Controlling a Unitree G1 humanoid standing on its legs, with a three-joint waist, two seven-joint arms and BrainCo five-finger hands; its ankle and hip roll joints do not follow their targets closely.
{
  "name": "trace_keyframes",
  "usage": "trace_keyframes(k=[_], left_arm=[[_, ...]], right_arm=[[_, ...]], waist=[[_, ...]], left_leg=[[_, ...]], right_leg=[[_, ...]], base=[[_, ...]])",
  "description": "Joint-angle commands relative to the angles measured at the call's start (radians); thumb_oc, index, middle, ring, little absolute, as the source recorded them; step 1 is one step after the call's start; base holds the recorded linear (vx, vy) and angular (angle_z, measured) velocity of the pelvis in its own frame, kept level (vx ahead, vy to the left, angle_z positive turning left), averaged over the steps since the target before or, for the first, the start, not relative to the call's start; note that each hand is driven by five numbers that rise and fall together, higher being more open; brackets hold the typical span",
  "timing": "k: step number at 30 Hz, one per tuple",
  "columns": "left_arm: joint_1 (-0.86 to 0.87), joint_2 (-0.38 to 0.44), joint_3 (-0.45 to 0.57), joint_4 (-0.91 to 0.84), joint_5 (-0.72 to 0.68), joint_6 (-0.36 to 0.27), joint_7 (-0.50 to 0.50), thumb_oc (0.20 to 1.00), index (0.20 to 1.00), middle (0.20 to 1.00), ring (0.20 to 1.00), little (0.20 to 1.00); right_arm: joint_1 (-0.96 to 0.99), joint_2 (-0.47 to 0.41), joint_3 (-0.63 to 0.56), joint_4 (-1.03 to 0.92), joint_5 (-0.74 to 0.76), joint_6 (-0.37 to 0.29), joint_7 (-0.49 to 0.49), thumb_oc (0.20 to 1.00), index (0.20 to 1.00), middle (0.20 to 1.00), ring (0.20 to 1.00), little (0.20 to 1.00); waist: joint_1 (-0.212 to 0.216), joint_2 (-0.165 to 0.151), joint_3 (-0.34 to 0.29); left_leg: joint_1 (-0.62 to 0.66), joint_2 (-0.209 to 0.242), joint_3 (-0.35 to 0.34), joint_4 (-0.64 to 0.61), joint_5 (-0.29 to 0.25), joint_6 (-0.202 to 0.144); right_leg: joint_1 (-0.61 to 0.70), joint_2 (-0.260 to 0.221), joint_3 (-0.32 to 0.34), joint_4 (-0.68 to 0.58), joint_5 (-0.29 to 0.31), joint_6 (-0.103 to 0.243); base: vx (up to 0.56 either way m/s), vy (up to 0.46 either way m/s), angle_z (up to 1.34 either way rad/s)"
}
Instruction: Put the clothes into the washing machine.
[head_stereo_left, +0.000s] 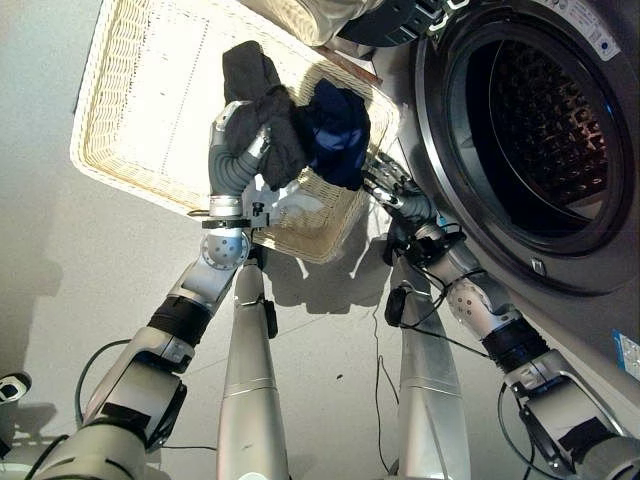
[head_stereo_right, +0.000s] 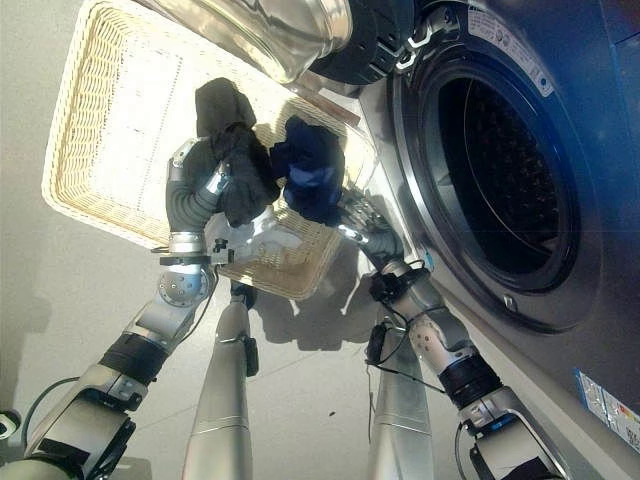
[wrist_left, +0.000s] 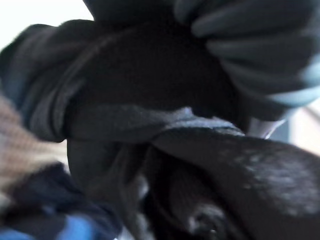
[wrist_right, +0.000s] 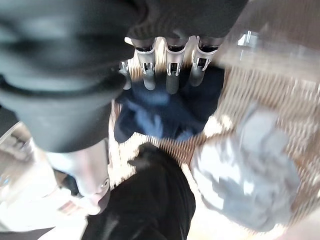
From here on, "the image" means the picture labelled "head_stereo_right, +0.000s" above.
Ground white printed info label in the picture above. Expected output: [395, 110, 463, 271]
[466, 3, 557, 99]

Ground washing machine glass door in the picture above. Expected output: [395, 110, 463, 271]
[144, 0, 437, 89]

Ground grey front-load washing machine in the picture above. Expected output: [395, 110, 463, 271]
[309, 0, 640, 480]

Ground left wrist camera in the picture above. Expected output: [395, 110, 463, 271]
[209, 238, 237, 267]

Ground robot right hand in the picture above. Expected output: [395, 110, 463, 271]
[336, 195, 407, 268]

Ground robot right leg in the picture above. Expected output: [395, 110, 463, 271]
[366, 319, 435, 480]

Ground robot left leg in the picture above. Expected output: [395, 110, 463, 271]
[181, 282, 260, 480]

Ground navy blue garment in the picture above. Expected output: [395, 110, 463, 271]
[268, 115, 348, 226]

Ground energy label sticker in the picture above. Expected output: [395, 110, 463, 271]
[573, 367, 640, 447]

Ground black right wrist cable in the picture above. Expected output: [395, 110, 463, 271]
[363, 304, 451, 401]

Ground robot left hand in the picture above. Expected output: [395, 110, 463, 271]
[165, 138, 234, 257]

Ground washing machine drum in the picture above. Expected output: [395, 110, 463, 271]
[415, 63, 582, 293]

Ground robot leg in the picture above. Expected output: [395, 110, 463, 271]
[181, 282, 260, 480]
[366, 319, 435, 480]

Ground cream wicker laundry basket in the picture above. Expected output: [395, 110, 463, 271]
[40, 0, 379, 301]

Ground black garment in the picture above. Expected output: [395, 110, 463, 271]
[193, 77, 282, 229]

